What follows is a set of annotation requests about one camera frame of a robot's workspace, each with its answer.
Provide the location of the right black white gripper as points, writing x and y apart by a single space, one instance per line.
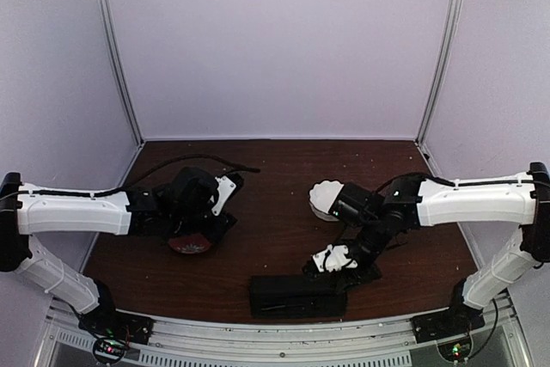
350 277

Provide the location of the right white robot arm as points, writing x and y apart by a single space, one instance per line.
417 200

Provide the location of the red floral plate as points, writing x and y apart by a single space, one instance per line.
190 244

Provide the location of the right round controller board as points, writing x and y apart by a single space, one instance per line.
456 351

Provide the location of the black zip tool case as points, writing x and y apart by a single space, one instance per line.
287 297

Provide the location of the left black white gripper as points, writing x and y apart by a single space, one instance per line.
226 223

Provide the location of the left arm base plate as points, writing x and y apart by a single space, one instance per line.
124 327

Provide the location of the white scalloped bowl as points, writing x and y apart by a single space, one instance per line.
322 197

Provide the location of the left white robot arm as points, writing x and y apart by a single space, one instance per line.
27 210

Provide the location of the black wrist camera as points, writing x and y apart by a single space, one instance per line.
355 206
193 193

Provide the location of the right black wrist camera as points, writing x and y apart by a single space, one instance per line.
355 206

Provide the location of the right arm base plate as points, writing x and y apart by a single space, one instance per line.
442 325

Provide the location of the round controller board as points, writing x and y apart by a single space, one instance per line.
109 350
456 351

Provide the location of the right aluminium frame post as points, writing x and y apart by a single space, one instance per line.
449 30

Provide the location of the left aluminium frame post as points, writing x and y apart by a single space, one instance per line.
118 70

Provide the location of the left round controller board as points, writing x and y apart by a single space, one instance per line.
109 350

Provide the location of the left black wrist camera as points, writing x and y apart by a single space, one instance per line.
193 193

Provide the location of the aluminium front rail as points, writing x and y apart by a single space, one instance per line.
388 341

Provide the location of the aluminium frame post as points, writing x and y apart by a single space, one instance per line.
118 70
449 30

